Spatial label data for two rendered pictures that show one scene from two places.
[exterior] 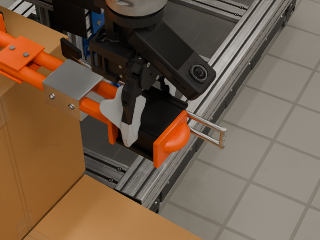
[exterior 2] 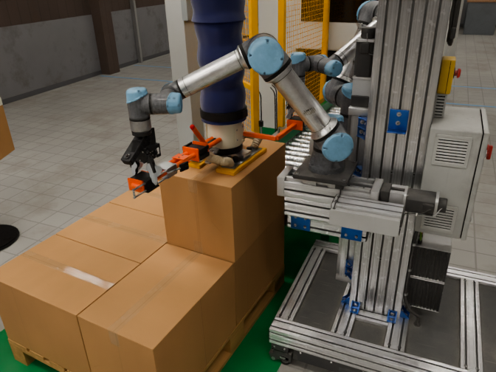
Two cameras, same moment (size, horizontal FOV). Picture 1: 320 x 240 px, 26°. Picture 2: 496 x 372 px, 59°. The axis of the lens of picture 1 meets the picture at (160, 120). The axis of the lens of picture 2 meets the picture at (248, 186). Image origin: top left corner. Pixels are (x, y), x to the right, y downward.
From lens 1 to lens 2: 1.81 m
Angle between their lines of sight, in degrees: 68
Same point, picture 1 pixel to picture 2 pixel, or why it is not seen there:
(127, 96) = not seen: hidden behind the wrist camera
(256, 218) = not seen: outside the picture
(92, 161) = (291, 305)
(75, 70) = (169, 164)
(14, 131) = (198, 200)
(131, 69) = not seen: hidden behind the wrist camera
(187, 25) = (437, 339)
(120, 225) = (203, 277)
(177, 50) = (133, 148)
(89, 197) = (218, 266)
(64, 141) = (223, 233)
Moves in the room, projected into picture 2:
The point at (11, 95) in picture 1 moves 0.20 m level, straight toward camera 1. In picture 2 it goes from (199, 184) to (156, 193)
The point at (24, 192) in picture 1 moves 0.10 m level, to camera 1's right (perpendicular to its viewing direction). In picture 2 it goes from (199, 231) to (199, 243)
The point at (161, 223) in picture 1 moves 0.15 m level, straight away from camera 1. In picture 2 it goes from (204, 288) to (238, 286)
